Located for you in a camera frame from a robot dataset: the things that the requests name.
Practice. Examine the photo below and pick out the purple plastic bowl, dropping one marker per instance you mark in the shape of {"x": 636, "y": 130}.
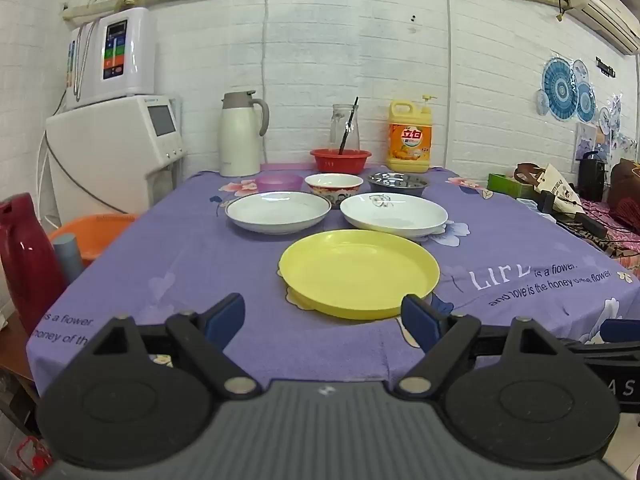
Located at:
{"x": 280, "y": 182}

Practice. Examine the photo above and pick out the black power adapter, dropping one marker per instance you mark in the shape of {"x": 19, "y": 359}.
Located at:
{"x": 546, "y": 202}

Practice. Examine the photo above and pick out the small pale paper fan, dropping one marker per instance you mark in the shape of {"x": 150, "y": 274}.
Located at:
{"x": 580, "y": 71}

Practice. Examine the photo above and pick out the white air conditioner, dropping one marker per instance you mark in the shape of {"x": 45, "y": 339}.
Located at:
{"x": 600, "y": 5}

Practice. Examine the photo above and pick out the orange plastic basin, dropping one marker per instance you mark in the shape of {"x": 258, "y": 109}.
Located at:
{"x": 102, "y": 235}

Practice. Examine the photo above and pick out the red thermos flask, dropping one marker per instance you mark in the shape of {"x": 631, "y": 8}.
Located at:
{"x": 25, "y": 260}

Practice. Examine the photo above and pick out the grey-rimmed white plate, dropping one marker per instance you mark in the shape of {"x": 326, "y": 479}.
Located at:
{"x": 275, "y": 211}

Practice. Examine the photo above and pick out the grey cup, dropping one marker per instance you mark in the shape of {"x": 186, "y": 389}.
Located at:
{"x": 69, "y": 260}

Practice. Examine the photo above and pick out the black stirring stick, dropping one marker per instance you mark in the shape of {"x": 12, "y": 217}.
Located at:
{"x": 348, "y": 125}

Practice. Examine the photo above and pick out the wall picture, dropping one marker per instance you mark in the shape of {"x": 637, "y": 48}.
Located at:
{"x": 585, "y": 141}

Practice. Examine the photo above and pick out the white thermos jug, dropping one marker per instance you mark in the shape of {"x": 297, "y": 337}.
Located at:
{"x": 239, "y": 135}

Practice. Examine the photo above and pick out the stainless steel bowl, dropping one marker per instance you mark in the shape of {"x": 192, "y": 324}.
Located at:
{"x": 400, "y": 186}

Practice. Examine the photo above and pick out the green cardboard box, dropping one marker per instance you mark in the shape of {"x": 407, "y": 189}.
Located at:
{"x": 507, "y": 186}

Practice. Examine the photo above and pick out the white water purifier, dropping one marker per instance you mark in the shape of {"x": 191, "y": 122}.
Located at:
{"x": 136, "y": 60}

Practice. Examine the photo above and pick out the glass jar with stick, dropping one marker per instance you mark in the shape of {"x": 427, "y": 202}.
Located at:
{"x": 352, "y": 127}

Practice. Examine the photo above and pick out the black power strip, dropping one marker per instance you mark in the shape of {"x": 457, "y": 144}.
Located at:
{"x": 592, "y": 226}

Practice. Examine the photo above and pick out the black speaker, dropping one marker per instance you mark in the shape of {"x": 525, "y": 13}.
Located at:
{"x": 591, "y": 177}

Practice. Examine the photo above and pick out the printed white plate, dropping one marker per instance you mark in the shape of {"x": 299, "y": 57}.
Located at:
{"x": 395, "y": 216}

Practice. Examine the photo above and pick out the patterned dark cloth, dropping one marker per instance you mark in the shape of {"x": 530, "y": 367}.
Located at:
{"x": 615, "y": 250}

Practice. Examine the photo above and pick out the white countertop appliance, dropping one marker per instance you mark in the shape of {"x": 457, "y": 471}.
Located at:
{"x": 110, "y": 160}

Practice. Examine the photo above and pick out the red plastic basket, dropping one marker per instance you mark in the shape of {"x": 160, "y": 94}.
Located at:
{"x": 340, "y": 161}

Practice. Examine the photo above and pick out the large blue paper fan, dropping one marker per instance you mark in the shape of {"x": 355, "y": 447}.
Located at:
{"x": 559, "y": 89}

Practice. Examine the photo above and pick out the yellow plastic plate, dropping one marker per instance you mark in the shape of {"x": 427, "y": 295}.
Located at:
{"x": 357, "y": 270}

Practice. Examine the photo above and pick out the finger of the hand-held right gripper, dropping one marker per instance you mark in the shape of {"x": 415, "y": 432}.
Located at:
{"x": 620, "y": 330}

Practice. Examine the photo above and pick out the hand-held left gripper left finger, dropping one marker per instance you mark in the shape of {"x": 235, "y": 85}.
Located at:
{"x": 226, "y": 320}

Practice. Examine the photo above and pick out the beige tote bag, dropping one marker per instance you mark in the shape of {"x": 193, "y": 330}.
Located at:
{"x": 557, "y": 187}

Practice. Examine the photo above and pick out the black wall hook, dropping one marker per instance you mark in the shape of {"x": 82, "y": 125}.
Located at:
{"x": 606, "y": 67}

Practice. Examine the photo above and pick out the yellow detergent bottle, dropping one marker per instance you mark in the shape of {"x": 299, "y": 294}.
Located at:
{"x": 409, "y": 145}

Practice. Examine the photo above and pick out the medium blue paper fan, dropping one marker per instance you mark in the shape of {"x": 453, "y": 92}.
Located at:
{"x": 586, "y": 102}

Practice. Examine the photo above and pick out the dark red knit bag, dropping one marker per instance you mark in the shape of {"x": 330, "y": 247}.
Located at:
{"x": 625, "y": 195}

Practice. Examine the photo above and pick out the red patterned white bowl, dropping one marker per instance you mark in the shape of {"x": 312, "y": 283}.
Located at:
{"x": 334, "y": 192}

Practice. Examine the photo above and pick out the purple floral tablecloth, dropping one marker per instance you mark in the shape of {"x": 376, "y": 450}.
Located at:
{"x": 200, "y": 260}

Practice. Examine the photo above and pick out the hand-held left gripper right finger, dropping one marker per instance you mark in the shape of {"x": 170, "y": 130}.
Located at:
{"x": 420, "y": 321}

